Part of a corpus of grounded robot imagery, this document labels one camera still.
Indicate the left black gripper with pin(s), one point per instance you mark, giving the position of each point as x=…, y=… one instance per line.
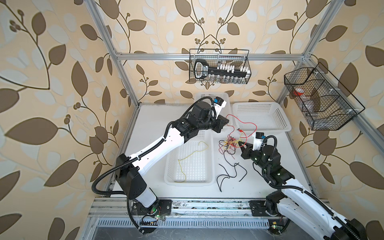
x=219, y=123

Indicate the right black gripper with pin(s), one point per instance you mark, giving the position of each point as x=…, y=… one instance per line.
x=246, y=151

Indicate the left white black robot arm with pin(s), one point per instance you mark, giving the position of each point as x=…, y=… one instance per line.
x=130, y=169

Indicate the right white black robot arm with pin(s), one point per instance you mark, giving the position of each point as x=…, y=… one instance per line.
x=292, y=200

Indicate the far right white plastic basket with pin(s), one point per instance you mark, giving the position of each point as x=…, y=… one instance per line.
x=260, y=116

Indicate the near white plastic basket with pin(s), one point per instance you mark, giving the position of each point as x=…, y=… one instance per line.
x=192, y=164

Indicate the black tool with white sockets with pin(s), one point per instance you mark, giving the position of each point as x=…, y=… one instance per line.
x=202, y=69

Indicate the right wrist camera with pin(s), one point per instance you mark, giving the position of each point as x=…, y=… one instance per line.
x=258, y=138

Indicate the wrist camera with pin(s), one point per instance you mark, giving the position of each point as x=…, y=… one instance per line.
x=219, y=104
x=258, y=138

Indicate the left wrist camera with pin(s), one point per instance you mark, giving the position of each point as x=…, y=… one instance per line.
x=219, y=104

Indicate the red item in wire basket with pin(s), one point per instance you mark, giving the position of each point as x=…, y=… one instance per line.
x=298, y=92

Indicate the black wire basket on back wall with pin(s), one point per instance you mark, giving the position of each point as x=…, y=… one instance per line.
x=226, y=56

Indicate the black wire basket on wall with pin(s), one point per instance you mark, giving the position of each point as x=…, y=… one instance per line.
x=328, y=104
x=226, y=56

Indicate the black wire basket on right wall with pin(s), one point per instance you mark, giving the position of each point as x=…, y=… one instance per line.
x=328, y=104

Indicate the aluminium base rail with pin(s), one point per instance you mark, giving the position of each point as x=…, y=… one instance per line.
x=193, y=213

